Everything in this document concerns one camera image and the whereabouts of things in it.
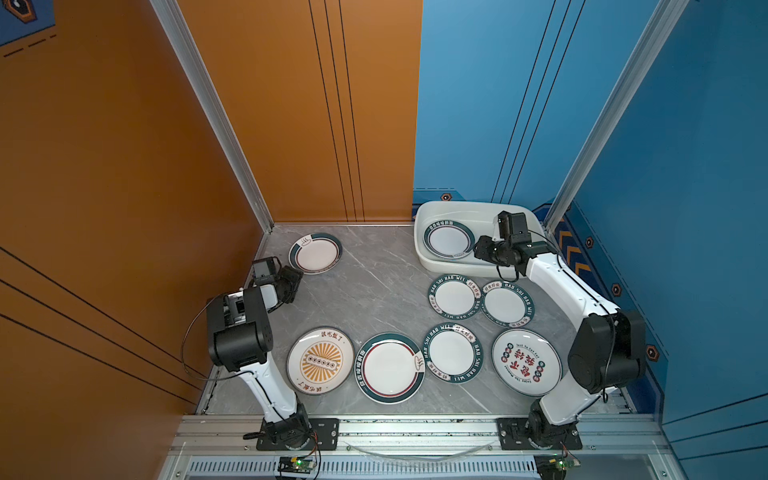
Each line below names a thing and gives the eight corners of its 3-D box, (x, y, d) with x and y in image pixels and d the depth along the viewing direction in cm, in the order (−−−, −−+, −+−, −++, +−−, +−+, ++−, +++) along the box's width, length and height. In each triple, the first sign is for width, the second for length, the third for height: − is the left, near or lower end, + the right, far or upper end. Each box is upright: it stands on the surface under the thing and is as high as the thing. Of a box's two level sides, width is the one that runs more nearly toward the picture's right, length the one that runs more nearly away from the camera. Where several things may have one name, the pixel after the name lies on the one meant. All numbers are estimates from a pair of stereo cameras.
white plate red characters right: (499, 396, 81) (501, 394, 79) (486, 331, 93) (487, 328, 91) (570, 396, 81) (574, 394, 79) (548, 331, 93) (550, 328, 91)
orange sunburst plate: (281, 395, 82) (278, 393, 80) (295, 330, 94) (293, 327, 92) (351, 395, 81) (350, 393, 80) (356, 330, 93) (356, 326, 92)
